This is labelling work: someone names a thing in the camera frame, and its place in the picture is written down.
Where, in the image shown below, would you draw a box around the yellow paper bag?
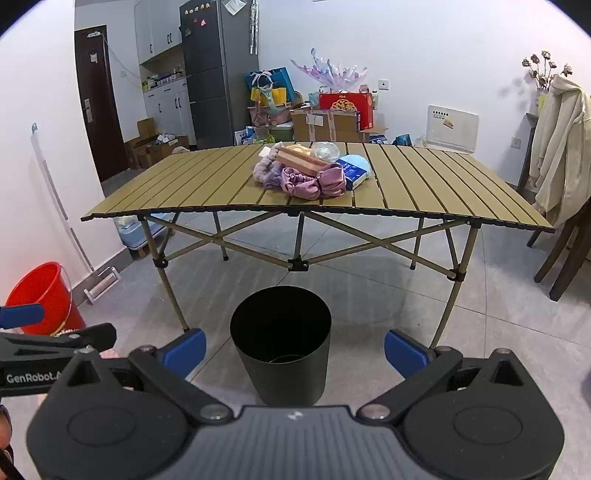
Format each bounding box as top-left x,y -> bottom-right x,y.
250,85 -> 287,104

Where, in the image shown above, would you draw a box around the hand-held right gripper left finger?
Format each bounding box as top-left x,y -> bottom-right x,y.
44,329 -> 234,424

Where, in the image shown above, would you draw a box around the grey refrigerator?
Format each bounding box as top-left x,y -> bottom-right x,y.
179,0 -> 260,151

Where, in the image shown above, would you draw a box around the row of small bottles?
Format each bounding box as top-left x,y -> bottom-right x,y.
141,68 -> 186,90

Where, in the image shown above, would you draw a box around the open cardboard box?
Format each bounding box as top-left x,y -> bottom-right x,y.
147,135 -> 190,165

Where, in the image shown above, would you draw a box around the red plastic bucket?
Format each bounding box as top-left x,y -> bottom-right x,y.
4,261 -> 86,337

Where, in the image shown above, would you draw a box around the purple satin cloth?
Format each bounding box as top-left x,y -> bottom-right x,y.
281,162 -> 347,200

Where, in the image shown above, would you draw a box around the iridescent hanging ribbon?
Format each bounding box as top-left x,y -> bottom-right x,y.
249,0 -> 260,54

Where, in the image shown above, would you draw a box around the blue tissue pack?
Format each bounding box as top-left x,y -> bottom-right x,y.
335,154 -> 374,191

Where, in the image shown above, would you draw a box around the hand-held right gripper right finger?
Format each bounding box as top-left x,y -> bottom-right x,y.
358,329 -> 550,423

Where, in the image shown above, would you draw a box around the white floor squeegee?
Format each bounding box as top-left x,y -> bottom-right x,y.
30,122 -> 122,306

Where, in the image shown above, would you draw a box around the iridescent flower bouquet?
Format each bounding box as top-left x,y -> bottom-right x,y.
291,46 -> 370,88

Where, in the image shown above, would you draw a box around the red gift box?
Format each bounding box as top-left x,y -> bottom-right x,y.
318,91 -> 373,131

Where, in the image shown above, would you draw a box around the clear plastic wrapper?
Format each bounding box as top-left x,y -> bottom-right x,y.
311,141 -> 340,163

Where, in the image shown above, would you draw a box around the dark wooden side table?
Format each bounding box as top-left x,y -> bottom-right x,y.
517,112 -> 543,192

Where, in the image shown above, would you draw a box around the white kitchen cabinet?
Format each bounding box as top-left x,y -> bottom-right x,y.
134,0 -> 197,139

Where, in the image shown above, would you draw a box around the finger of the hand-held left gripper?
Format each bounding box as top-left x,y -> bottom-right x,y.
0,304 -> 45,329
0,323 -> 117,360

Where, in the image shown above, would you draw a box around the dark wooden chair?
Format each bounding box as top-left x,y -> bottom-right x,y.
526,198 -> 591,303

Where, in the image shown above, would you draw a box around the cream hooded jacket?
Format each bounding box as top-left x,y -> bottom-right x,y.
529,74 -> 591,227

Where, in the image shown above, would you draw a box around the blue gift bag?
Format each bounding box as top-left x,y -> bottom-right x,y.
245,68 -> 296,104

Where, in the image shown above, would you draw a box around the white flat panel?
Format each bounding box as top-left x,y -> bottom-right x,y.
427,105 -> 479,154

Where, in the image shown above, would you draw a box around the dried flowers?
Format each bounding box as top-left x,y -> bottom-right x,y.
522,50 -> 573,90

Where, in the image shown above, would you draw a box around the olive folding camping table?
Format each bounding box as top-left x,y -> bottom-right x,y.
81,142 -> 556,370

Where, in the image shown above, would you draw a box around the black round waste bin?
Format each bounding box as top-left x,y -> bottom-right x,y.
230,286 -> 333,408

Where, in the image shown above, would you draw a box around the dark brown door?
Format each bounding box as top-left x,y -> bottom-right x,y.
74,25 -> 127,183

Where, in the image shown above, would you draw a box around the large taped cardboard box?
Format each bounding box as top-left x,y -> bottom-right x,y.
290,109 -> 361,142

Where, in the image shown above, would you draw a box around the pink plastic basket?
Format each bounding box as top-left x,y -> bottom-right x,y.
248,104 -> 291,127

